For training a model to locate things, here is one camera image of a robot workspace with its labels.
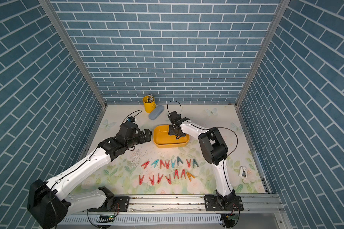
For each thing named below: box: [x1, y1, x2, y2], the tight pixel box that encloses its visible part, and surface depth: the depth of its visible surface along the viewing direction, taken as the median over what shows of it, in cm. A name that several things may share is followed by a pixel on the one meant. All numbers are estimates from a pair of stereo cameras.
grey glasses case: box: [148, 104, 165, 120], surface depth 114 cm
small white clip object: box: [238, 166, 248, 179], surface depth 85 cm
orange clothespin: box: [186, 171, 196, 182], surface depth 85 cm
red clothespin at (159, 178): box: [157, 173, 164, 184], surface depth 84 cm
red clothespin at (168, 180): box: [164, 174, 172, 185], surface depth 84 cm
